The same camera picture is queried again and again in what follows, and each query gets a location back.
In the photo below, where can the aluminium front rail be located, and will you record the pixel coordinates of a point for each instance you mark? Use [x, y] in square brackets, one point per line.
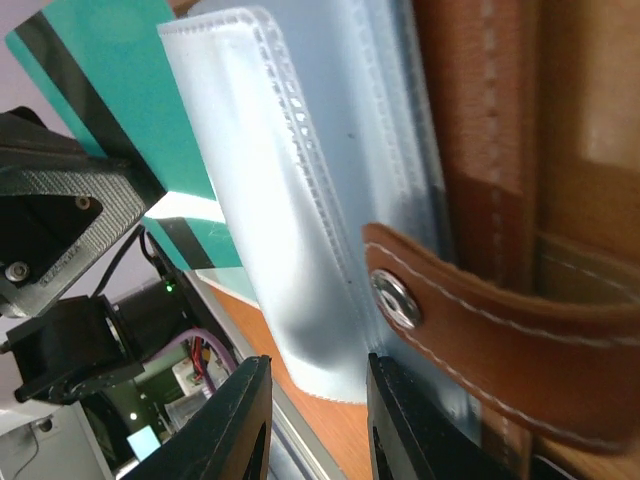
[296, 451]

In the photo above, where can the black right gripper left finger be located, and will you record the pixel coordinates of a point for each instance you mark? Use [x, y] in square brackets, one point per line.
[228, 438]

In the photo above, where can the brown leather card holder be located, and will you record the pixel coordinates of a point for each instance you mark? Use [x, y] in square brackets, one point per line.
[451, 184]

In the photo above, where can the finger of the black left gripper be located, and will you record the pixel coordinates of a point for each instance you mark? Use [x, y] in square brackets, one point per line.
[61, 210]

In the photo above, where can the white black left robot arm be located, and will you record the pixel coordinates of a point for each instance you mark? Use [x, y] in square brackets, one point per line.
[84, 344]

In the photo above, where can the teal magnetic stripe card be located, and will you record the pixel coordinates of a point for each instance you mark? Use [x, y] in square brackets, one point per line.
[102, 67]

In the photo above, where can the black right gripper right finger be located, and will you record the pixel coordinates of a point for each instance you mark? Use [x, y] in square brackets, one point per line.
[410, 438]

